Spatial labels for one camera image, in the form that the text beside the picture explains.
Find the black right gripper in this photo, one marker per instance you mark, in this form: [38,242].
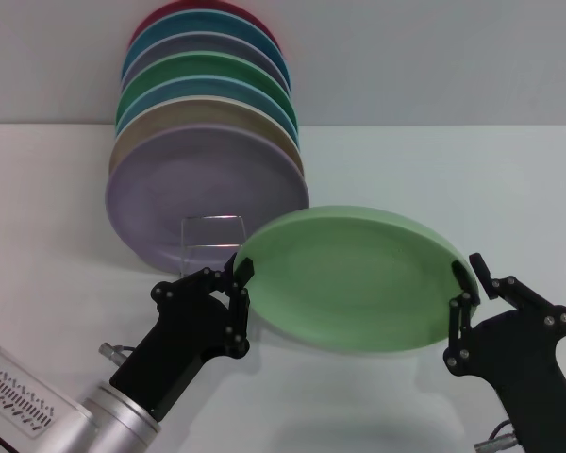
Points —
[523,373]

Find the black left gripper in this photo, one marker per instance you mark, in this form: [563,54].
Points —
[184,340]

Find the light green plate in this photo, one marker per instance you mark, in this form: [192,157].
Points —
[358,292]

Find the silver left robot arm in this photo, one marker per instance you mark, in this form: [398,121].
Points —
[118,420]

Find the purple plate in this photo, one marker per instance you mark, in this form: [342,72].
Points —
[193,179]

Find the beige plate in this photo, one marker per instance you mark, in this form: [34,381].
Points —
[193,113]

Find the light blue plate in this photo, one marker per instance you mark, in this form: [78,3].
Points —
[193,87]

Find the dark green plate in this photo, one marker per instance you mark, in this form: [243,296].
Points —
[193,66]

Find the grey lavender plate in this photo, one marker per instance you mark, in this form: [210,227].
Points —
[207,45]

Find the teal plate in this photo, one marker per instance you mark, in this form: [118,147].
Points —
[193,26]

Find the red plate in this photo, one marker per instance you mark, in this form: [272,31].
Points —
[155,14]

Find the white vented wrist camera box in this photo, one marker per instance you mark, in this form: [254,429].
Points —
[23,396]

